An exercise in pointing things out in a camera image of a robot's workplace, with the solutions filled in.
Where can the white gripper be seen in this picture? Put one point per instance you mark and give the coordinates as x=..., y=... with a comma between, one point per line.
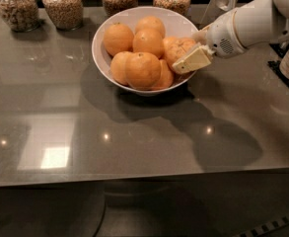
x=221, y=37

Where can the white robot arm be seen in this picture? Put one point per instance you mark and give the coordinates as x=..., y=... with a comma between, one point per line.
x=262, y=21

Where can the small hidden orange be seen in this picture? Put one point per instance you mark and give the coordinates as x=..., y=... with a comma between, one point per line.
x=167, y=41

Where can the white ceramic bowl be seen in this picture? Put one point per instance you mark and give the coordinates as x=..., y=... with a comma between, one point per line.
x=175, y=24

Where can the leftmost glass cereal jar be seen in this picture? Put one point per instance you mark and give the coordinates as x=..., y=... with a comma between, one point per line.
x=20, y=15

